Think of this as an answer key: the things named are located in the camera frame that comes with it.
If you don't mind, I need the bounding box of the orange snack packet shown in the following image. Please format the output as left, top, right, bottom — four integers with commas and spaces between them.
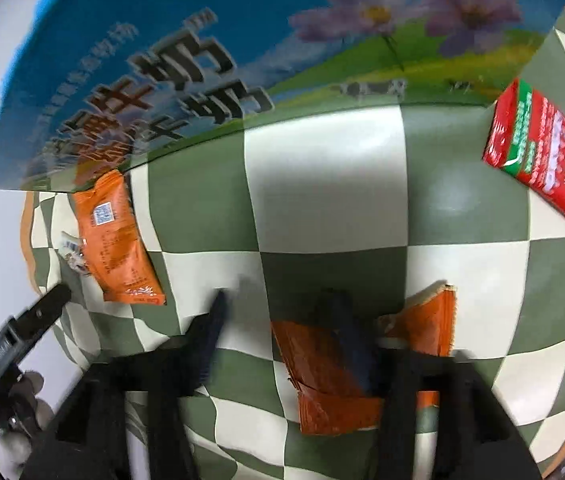
71, 169, 168, 307
271, 282, 458, 436

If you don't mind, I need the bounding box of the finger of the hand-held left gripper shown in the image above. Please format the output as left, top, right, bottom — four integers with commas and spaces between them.
10, 284, 73, 346

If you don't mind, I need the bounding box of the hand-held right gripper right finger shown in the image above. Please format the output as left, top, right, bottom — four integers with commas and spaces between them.
312, 290, 543, 480

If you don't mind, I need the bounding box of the person's left hand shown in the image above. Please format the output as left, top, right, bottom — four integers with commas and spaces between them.
0, 370, 58, 461

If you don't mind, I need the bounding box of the printed blue cardboard box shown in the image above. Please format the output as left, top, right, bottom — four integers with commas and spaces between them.
0, 0, 565, 193

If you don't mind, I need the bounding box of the small white snack packet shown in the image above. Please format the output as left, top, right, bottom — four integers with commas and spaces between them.
60, 231, 90, 277

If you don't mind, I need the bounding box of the flat orange snack packet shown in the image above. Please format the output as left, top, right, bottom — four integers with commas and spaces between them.
71, 169, 168, 307

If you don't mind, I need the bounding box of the green checkered blanket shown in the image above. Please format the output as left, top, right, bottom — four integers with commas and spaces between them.
20, 5, 565, 480

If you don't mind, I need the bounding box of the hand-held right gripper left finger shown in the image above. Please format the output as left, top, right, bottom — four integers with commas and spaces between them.
20, 290, 230, 480

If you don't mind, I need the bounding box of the red snack packet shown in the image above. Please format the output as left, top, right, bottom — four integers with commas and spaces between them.
482, 77, 565, 256

